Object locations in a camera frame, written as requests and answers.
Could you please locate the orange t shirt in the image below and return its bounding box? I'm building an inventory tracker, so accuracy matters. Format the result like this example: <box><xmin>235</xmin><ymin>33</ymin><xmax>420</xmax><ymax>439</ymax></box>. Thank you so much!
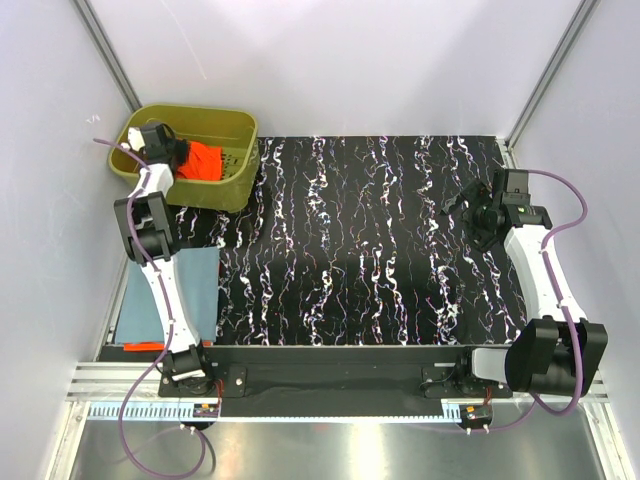
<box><xmin>176</xmin><ymin>141</ymin><xmax>224</xmax><ymax>182</ymax></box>

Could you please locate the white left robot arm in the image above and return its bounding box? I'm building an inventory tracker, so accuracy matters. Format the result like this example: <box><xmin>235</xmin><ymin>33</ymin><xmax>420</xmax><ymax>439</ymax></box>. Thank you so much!
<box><xmin>114</xmin><ymin>122</ymin><xmax>216</xmax><ymax>397</ymax></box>

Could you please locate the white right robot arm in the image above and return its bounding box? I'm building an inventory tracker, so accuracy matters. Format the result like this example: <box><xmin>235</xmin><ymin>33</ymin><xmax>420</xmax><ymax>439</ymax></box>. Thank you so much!
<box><xmin>441</xmin><ymin>168</ymin><xmax>608</xmax><ymax>401</ymax></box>

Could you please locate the olive green plastic basket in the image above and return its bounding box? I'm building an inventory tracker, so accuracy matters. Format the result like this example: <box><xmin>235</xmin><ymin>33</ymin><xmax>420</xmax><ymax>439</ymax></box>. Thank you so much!
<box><xmin>117</xmin><ymin>103</ymin><xmax>260</xmax><ymax>213</ymax></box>

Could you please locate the black marble pattern mat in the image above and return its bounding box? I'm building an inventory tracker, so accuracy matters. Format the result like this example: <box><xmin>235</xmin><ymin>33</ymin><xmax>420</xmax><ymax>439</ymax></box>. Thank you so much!
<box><xmin>172</xmin><ymin>136</ymin><xmax>526</xmax><ymax>346</ymax></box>

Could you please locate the folded grey-blue t shirt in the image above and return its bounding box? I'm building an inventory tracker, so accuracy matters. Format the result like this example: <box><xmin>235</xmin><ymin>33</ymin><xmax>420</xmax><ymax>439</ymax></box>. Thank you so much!
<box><xmin>115</xmin><ymin>247</ymin><xmax>220</xmax><ymax>344</ymax></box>

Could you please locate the folded orange t shirt underneath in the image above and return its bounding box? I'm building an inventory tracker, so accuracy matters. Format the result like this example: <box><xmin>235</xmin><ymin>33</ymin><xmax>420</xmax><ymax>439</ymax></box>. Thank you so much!
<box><xmin>123</xmin><ymin>342</ymin><xmax>165</xmax><ymax>353</ymax></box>

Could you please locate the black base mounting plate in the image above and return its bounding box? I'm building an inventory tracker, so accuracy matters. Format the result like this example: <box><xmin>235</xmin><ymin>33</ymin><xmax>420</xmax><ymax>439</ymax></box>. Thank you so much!
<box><xmin>158</xmin><ymin>344</ymin><xmax>514</xmax><ymax>419</ymax></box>

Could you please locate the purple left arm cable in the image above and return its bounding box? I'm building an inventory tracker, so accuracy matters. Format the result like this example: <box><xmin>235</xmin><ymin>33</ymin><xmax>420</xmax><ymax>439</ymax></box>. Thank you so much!
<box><xmin>94</xmin><ymin>137</ymin><xmax>216</xmax><ymax>476</ymax></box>

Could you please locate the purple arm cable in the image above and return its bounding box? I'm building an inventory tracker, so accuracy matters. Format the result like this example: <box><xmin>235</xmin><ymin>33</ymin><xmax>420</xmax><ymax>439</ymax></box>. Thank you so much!
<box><xmin>94</xmin><ymin>137</ymin><xmax>216</xmax><ymax>476</ymax></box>
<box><xmin>462</xmin><ymin>169</ymin><xmax>589</xmax><ymax>436</ymax></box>

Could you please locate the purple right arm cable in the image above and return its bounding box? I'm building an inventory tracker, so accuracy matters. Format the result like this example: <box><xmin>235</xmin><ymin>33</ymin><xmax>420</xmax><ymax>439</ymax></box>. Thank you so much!
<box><xmin>462</xmin><ymin>169</ymin><xmax>589</xmax><ymax>436</ymax></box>

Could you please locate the left aluminium frame post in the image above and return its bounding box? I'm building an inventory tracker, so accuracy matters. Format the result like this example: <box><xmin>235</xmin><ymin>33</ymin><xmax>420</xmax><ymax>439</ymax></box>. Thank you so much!
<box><xmin>71</xmin><ymin>0</ymin><xmax>142</xmax><ymax>111</ymax></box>

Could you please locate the aluminium frame post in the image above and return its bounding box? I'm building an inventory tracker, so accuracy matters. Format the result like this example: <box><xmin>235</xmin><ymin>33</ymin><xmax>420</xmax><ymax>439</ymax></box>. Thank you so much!
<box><xmin>71</xmin><ymin>0</ymin><xmax>142</xmax><ymax>111</ymax></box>
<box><xmin>504</xmin><ymin>0</ymin><xmax>600</xmax><ymax>153</ymax></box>

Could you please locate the right aluminium frame post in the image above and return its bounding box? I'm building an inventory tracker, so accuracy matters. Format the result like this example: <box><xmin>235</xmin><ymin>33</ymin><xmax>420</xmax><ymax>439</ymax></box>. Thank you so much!
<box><xmin>504</xmin><ymin>0</ymin><xmax>600</xmax><ymax>153</ymax></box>

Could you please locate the aluminium front rail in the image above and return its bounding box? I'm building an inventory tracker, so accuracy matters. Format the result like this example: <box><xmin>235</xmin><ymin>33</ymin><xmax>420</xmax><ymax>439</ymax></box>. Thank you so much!
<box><xmin>69</xmin><ymin>362</ymin><xmax>609</xmax><ymax>404</ymax></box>

